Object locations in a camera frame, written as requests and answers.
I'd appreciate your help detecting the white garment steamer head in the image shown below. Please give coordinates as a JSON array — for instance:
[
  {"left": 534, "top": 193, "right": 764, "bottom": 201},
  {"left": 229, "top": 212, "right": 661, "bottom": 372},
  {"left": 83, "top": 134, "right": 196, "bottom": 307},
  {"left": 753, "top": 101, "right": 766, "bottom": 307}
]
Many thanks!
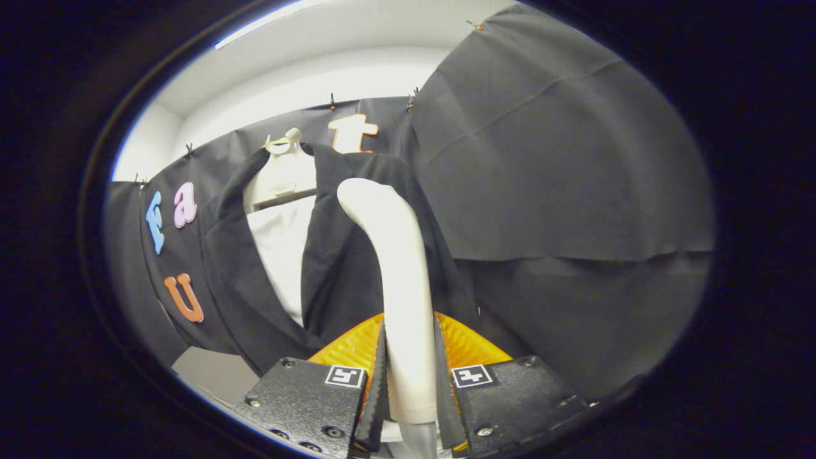
[{"left": 337, "top": 178, "right": 439, "bottom": 425}]

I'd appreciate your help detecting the white mannequin torso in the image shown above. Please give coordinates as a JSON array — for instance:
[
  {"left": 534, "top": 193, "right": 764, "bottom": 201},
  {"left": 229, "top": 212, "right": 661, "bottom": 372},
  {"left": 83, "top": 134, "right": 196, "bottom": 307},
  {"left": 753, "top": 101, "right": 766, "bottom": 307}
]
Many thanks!
[{"left": 242, "top": 127, "right": 319, "bottom": 327}]

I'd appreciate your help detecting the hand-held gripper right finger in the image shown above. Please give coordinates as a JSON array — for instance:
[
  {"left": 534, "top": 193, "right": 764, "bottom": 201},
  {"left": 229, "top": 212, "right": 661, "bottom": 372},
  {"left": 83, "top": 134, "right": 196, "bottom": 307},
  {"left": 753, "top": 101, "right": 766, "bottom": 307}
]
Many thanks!
[{"left": 433, "top": 312, "right": 590, "bottom": 458}]

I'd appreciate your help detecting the black jacket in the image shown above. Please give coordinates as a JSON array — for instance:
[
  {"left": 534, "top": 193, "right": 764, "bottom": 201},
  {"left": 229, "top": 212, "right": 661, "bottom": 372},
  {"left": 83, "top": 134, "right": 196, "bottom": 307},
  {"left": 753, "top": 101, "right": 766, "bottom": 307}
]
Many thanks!
[{"left": 203, "top": 143, "right": 504, "bottom": 377}]

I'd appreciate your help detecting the grey cabinet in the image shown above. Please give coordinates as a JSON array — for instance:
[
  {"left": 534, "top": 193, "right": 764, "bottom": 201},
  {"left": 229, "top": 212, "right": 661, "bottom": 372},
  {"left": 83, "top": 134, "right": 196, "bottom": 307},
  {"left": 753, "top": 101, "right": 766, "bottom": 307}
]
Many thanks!
[{"left": 171, "top": 346, "right": 262, "bottom": 409}]

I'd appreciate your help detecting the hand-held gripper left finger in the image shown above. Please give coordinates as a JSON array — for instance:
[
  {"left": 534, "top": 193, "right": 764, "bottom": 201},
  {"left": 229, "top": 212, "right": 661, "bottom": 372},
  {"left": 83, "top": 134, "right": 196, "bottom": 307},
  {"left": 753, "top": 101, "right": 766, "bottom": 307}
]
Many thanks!
[{"left": 231, "top": 312, "right": 386, "bottom": 458}]

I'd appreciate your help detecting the pale clothes hanger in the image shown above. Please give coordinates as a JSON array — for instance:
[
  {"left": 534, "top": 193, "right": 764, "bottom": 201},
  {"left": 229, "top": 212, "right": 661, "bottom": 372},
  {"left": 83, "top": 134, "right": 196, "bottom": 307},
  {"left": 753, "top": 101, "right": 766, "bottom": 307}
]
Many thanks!
[{"left": 263, "top": 127, "right": 302, "bottom": 156}]

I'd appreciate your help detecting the black backdrop cloth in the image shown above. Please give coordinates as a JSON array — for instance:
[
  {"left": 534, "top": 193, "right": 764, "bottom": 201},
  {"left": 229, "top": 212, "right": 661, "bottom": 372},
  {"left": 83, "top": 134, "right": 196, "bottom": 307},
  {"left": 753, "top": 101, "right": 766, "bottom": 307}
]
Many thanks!
[{"left": 102, "top": 3, "right": 715, "bottom": 399}]

